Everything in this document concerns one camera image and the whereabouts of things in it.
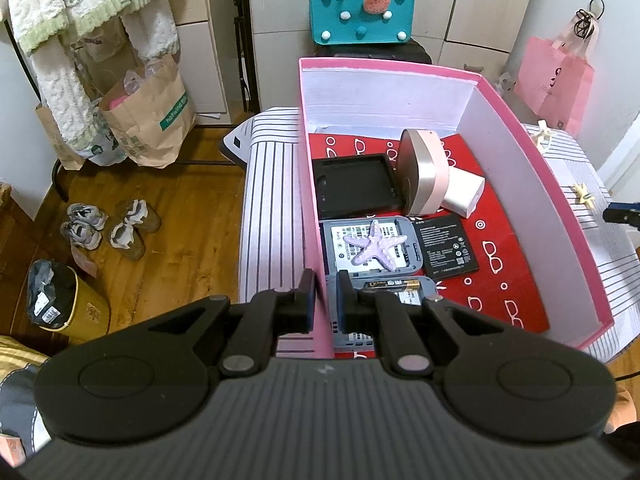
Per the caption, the plain brown paper bag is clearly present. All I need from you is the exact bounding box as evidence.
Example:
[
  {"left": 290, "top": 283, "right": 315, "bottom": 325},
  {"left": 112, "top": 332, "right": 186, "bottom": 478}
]
[{"left": 35, "top": 102, "right": 89, "bottom": 171}]

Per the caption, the grey white cloth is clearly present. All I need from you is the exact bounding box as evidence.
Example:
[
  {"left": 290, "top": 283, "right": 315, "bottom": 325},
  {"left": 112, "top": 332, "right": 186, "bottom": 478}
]
[{"left": 0, "top": 367, "right": 49, "bottom": 467}]

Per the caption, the pink cardboard box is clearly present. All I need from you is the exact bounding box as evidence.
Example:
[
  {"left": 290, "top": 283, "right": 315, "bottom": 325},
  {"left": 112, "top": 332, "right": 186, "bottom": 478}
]
[{"left": 297, "top": 56, "right": 615, "bottom": 361}]

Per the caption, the yellow trash bin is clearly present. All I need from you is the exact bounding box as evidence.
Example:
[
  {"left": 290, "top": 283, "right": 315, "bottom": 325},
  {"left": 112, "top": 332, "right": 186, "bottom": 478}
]
[{"left": 27, "top": 260, "right": 111, "bottom": 346}]

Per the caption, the black phone case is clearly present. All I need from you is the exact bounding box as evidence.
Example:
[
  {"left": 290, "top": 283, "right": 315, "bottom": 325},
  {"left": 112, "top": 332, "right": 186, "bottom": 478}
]
[{"left": 312, "top": 153, "right": 404, "bottom": 222}]

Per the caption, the white rectangular box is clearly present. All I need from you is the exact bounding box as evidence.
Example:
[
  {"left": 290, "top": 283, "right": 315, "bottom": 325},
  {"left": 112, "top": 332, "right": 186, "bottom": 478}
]
[{"left": 440, "top": 165, "right": 486, "bottom": 219}]

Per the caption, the pink shopping bag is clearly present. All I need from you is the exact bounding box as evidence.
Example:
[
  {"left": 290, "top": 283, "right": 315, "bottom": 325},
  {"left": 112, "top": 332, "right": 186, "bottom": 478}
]
[{"left": 514, "top": 36, "right": 596, "bottom": 136}]

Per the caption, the pink round box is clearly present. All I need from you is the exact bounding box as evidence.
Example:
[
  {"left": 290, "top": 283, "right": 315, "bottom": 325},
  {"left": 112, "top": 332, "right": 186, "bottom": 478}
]
[{"left": 395, "top": 128, "right": 451, "bottom": 217}]

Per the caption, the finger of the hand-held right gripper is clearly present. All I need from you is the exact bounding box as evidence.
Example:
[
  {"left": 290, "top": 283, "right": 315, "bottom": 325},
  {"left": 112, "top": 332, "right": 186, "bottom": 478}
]
[{"left": 602, "top": 201, "right": 640, "bottom": 231}]

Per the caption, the yellow striped cloth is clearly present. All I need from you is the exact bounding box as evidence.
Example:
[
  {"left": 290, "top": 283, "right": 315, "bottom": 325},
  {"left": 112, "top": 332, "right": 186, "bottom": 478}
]
[{"left": 0, "top": 335, "right": 51, "bottom": 377}]

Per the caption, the black phone battery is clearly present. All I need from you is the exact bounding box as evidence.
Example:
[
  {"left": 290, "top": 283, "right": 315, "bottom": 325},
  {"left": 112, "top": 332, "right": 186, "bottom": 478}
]
[{"left": 414, "top": 212, "right": 481, "bottom": 276}]

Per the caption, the black gold battery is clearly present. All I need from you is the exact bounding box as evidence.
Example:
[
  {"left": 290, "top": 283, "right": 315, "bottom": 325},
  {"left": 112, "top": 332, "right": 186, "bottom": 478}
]
[{"left": 364, "top": 280, "right": 427, "bottom": 294}]

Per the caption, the black tripod stand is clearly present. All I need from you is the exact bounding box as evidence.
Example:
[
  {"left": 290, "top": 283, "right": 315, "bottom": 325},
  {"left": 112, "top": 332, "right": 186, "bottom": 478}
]
[{"left": 232, "top": 0, "right": 262, "bottom": 114}]

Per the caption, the purple starfish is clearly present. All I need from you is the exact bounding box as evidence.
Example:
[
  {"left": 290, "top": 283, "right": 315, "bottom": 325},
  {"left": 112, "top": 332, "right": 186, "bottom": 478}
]
[{"left": 341, "top": 219, "right": 406, "bottom": 274}]

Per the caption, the black suitcase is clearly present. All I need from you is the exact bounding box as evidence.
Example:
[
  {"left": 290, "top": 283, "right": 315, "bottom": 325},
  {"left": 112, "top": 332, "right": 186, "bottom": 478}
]
[{"left": 312, "top": 40, "right": 432, "bottom": 66}]

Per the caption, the cream starfish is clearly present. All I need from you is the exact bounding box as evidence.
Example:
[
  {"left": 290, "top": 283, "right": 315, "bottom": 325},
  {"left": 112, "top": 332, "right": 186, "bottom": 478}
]
[{"left": 532, "top": 119, "right": 556, "bottom": 154}]

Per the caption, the brown shoes pair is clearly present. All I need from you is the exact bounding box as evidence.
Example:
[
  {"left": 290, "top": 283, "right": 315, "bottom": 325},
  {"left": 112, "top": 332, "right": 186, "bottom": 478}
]
[{"left": 116, "top": 198, "right": 162, "bottom": 234}]

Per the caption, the white wardrobe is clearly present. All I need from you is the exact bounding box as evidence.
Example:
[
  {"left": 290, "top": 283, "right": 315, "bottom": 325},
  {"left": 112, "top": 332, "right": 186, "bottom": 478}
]
[{"left": 247, "top": 0, "right": 542, "bottom": 112}]

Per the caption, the yellow starfish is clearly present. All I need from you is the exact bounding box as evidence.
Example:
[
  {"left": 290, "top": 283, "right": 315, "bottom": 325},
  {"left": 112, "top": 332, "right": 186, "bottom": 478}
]
[{"left": 572, "top": 181, "right": 597, "bottom": 207}]

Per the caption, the white green fluffy robe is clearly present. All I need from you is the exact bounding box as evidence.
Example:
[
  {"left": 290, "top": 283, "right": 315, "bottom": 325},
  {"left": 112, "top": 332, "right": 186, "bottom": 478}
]
[{"left": 0, "top": 0, "right": 181, "bottom": 147}]

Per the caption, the teal felt tote bag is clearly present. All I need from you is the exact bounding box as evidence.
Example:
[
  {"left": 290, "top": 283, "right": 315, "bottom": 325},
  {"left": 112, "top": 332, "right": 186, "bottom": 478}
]
[{"left": 309, "top": 0, "right": 419, "bottom": 47}]

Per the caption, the brown green-label paper bag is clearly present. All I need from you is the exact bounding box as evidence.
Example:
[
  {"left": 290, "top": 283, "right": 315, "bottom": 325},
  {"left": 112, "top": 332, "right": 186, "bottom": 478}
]
[{"left": 97, "top": 55, "right": 198, "bottom": 169}]

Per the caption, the black bin bag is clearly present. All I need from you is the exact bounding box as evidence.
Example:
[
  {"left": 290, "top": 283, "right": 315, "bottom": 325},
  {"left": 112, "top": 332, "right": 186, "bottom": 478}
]
[{"left": 27, "top": 260, "right": 77, "bottom": 329}]

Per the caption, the pale pink gift bag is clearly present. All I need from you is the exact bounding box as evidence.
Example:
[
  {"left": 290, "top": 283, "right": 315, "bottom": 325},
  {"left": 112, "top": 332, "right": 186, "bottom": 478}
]
[{"left": 550, "top": 9, "right": 601, "bottom": 59}]

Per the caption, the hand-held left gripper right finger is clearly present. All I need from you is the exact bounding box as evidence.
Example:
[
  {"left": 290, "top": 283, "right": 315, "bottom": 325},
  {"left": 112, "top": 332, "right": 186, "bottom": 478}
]
[{"left": 335, "top": 269, "right": 502, "bottom": 379}]

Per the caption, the grey open-back phone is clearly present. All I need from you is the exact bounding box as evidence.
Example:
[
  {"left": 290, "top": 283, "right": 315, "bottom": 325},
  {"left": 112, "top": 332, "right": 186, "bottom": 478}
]
[
  {"left": 325, "top": 275, "right": 441, "bottom": 359},
  {"left": 319, "top": 215, "right": 427, "bottom": 277}
]

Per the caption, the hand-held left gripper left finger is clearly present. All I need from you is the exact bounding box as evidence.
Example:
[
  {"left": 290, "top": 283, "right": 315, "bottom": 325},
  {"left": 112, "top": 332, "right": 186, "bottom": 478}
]
[{"left": 148, "top": 268, "right": 321, "bottom": 379}]

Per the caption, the brown black-print paper bag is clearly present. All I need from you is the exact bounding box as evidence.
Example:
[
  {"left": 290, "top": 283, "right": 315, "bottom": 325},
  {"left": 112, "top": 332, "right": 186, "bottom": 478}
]
[{"left": 72, "top": 20, "right": 132, "bottom": 102}]

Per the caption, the black clothes rack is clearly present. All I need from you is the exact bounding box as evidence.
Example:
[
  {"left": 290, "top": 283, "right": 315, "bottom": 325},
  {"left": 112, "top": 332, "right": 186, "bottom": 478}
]
[{"left": 0, "top": 20, "right": 247, "bottom": 204}]

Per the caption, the pink paper tag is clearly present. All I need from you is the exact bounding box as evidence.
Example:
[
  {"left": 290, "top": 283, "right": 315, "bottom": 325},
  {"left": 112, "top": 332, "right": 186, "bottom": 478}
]
[{"left": 72, "top": 247, "right": 99, "bottom": 279}]

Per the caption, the white green plastic bag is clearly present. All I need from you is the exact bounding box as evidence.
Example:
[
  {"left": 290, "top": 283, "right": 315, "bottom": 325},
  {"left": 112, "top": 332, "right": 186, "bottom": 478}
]
[{"left": 87, "top": 110, "right": 129, "bottom": 167}]

